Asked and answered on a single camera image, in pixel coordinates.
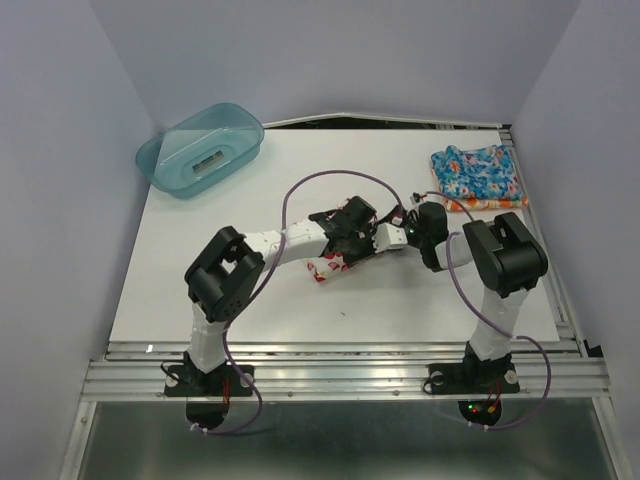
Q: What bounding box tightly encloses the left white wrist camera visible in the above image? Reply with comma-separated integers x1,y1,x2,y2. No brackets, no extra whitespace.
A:
372,223,408,253

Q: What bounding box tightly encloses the blue floral skirt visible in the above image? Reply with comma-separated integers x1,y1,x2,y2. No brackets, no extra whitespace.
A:
431,144,525,201

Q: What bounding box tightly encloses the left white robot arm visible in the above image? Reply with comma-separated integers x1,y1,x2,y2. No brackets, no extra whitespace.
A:
179,196,376,394

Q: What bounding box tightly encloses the orange floral folded skirt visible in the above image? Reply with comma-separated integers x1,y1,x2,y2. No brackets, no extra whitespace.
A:
442,196,529,212

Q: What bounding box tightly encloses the aluminium right side rail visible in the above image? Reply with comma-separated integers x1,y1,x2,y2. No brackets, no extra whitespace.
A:
498,124,604,359

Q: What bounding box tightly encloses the red poppy white skirt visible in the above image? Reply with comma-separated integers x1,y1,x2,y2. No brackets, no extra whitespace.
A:
305,197,381,285

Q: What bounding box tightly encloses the aluminium front rail frame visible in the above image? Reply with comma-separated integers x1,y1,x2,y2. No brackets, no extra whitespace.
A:
59,336,633,479

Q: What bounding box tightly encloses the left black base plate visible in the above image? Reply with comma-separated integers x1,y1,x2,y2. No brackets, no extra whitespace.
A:
160,362,253,398

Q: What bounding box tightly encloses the teal plastic bin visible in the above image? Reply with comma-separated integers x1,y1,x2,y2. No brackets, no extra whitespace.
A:
135,103,265,200

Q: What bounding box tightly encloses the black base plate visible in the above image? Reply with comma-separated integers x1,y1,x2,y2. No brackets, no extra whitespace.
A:
160,362,253,398
422,363,520,397

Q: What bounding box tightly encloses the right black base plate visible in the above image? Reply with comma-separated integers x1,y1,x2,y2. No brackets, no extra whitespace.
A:
422,363,520,397

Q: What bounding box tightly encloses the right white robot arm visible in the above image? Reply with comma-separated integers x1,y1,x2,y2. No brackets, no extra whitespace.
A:
405,202,548,390

